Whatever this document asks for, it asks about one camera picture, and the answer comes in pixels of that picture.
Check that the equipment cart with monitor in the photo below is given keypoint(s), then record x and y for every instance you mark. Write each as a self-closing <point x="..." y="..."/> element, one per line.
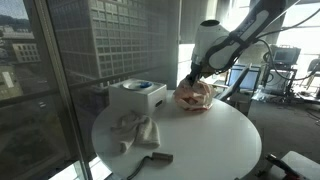
<point x="280" y="72"/>

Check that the white towel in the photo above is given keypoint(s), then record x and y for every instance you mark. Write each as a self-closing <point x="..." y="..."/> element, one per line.
<point x="135" y="129"/>

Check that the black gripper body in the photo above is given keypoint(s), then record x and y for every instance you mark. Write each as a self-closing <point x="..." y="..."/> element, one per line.
<point x="193" y="76"/>

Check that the white box appliance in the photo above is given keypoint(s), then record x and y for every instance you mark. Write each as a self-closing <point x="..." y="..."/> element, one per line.
<point x="144" y="101"/>

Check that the blue white bowl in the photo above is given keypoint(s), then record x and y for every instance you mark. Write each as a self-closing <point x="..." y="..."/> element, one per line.
<point x="137" y="85"/>

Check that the red black tool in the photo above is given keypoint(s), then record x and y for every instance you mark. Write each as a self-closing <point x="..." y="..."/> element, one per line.
<point x="290" y="174"/>

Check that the white stand platform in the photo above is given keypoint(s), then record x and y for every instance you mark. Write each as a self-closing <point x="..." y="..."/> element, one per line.
<point x="307" y="168"/>

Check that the office chair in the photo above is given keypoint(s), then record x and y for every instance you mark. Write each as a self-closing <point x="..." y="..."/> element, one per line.
<point x="313" y="68"/>

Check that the wooden armchair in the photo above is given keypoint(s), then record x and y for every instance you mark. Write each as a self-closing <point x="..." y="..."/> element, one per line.
<point x="240" y="87"/>

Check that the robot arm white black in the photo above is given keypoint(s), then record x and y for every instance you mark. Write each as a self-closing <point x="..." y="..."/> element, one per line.
<point x="216" y="48"/>

